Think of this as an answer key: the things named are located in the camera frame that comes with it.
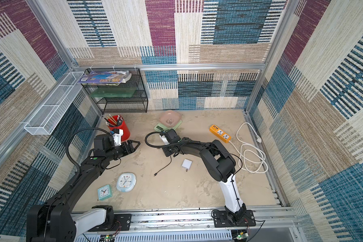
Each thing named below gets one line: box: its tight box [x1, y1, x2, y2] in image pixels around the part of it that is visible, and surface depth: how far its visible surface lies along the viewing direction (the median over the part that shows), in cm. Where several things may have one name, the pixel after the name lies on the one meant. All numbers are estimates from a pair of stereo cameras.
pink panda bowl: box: [158, 109, 182, 128], surface depth 113 cm
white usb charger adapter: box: [181, 158, 193, 172], surface depth 92 cm
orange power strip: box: [209, 124, 232, 144], surface depth 107 cm
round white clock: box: [115, 171, 137, 193], surface depth 85 cm
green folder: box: [89, 87, 138, 98], surface depth 99 cm
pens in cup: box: [103, 113, 124, 127], surface depth 98 cm
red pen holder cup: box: [107, 114, 131, 142], surface depth 98 cm
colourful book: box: [77, 70, 132, 86], surface depth 83 cm
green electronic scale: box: [153, 119, 183, 132], surface depth 110 cm
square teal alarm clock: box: [97, 184, 113, 201], surface depth 83 cm
